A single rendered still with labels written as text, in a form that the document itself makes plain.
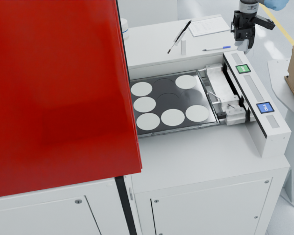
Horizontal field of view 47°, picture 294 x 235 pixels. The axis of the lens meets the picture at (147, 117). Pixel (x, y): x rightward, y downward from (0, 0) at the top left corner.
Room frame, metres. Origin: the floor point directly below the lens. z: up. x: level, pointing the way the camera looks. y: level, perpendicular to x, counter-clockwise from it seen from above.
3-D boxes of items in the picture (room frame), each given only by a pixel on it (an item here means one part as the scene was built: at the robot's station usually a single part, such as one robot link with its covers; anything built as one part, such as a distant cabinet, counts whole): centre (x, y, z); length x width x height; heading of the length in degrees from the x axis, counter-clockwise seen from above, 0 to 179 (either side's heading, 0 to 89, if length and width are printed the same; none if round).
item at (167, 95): (1.12, -0.10, 0.90); 0.34 x 0.34 x 0.01; 3
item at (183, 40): (1.37, -0.20, 1.03); 0.06 x 0.04 x 0.13; 93
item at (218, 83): (1.15, -0.37, 0.87); 0.36 x 0.08 x 0.03; 3
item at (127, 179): (0.91, 0.11, 1.02); 0.82 x 0.03 x 0.40; 3
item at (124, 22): (1.58, 0.08, 1.01); 0.07 x 0.07 x 0.10
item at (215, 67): (1.32, -0.36, 0.89); 0.08 x 0.03 x 0.03; 93
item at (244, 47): (1.18, -0.44, 1.09); 0.06 x 0.03 x 0.09; 92
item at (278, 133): (1.07, -0.47, 0.89); 0.55 x 0.09 x 0.14; 3
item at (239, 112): (0.99, -0.38, 0.89); 0.08 x 0.03 x 0.03; 93
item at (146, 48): (1.51, -0.18, 0.89); 0.62 x 0.35 x 0.14; 93
